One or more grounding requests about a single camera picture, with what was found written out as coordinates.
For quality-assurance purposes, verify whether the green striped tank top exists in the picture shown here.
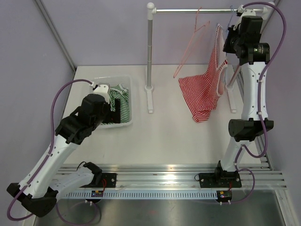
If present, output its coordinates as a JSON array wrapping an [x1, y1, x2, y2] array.
[[102, 84, 131, 125]]

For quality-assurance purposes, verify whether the pink wire hanger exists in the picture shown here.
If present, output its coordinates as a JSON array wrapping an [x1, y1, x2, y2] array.
[[173, 7, 210, 78]]

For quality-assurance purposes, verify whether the red striped tank top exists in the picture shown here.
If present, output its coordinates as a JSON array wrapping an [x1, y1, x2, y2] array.
[[178, 24, 228, 122]]

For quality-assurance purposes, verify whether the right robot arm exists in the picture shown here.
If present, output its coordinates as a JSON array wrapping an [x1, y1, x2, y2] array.
[[209, 16, 274, 188]]

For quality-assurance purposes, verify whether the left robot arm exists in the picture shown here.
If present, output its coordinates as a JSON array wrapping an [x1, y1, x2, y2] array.
[[7, 94, 111, 217]]

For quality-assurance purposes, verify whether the clear plastic basket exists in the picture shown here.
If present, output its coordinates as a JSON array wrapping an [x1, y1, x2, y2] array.
[[92, 74, 134, 129]]

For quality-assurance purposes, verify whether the grey clothes rack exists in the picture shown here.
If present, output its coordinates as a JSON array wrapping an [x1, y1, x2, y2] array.
[[144, 2, 273, 113]]

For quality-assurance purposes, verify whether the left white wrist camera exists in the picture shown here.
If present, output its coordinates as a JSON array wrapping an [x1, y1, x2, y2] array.
[[90, 82, 110, 104]]

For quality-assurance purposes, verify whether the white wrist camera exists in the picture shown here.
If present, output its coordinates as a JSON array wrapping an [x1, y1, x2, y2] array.
[[233, 5, 256, 31], [90, 82, 110, 104]]

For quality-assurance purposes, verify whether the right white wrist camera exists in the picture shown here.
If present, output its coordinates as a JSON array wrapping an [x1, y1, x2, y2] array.
[[233, 5, 256, 31]]

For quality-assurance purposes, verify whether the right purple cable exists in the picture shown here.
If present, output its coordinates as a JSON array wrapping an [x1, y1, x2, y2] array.
[[229, 1, 287, 212]]

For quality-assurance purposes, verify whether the purple cable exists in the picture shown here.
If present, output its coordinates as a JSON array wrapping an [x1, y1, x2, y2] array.
[[229, 1, 287, 212], [6, 79, 102, 223]]

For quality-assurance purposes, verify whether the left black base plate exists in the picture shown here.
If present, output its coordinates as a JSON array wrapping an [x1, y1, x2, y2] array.
[[91, 173, 117, 188]]

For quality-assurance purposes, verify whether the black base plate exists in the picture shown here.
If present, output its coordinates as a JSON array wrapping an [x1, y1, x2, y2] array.
[[198, 171, 242, 188], [91, 173, 117, 188]]

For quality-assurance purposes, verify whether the white slotted cable duct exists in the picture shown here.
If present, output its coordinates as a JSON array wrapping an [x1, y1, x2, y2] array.
[[64, 190, 217, 200]]

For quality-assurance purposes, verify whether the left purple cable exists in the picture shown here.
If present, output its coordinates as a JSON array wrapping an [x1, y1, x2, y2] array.
[[6, 79, 102, 223]]

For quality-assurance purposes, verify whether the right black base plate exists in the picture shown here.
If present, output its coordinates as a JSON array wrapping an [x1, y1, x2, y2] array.
[[198, 171, 242, 188]]

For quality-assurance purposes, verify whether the aluminium mounting rail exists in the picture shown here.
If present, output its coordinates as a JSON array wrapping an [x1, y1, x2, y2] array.
[[54, 163, 289, 190]]

